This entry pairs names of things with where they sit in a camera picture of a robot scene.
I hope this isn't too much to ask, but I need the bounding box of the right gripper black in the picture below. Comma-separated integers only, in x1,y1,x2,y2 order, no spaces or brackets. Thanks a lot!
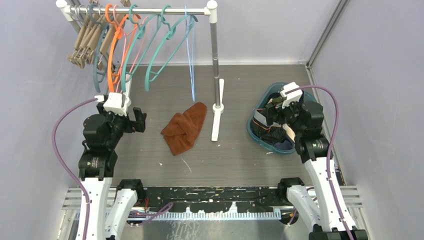
263,97,305,136

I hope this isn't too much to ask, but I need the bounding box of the navy underwear cream waistband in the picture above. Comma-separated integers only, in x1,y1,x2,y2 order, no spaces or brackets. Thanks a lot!
274,124,296,151

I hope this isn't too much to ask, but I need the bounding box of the teal hanger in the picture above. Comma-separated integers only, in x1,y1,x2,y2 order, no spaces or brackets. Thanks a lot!
145,3,200,92
122,15,162,94
88,3,109,93

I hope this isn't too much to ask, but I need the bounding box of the orange hanger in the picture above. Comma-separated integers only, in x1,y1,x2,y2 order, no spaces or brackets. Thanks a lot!
104,3,141,93

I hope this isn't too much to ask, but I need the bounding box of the olive green underwear cream waistband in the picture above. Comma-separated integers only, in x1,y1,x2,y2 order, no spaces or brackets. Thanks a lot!
265,92,284,106

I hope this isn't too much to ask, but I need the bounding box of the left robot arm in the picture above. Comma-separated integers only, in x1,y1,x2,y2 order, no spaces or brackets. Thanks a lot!
76,105,147,240

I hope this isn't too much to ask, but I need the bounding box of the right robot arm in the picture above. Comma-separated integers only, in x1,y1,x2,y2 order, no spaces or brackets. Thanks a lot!
264,101,368,240

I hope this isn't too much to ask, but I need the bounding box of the teal laundry basket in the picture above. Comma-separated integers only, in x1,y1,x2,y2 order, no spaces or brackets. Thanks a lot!
247,82,329,161

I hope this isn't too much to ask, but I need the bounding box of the brown towel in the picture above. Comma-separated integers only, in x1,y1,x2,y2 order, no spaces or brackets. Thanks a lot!
161,102,207,156

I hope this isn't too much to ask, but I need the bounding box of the beige wooden hangers bunch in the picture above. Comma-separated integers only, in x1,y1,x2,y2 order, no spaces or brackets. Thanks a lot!
67,0,113,70

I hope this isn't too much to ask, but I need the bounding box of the white garment rack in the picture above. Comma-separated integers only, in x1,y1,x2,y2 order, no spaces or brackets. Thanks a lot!
55,0,225,142

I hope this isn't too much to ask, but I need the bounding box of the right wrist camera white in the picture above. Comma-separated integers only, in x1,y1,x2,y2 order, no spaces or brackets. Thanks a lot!
279,82,303,109

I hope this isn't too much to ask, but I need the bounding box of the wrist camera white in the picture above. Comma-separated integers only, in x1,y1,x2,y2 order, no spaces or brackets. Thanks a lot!
94,92,132,116
279,82,303,109

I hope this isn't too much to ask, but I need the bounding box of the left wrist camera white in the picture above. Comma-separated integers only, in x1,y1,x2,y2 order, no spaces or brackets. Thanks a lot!
94,92,132,116

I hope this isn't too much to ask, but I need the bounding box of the light blue wire hanger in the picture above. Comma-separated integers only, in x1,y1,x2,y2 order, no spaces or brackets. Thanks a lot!
184,6,196,102

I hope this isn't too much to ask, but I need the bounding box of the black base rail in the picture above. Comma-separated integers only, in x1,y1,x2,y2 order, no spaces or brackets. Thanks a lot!
133,186,294,213

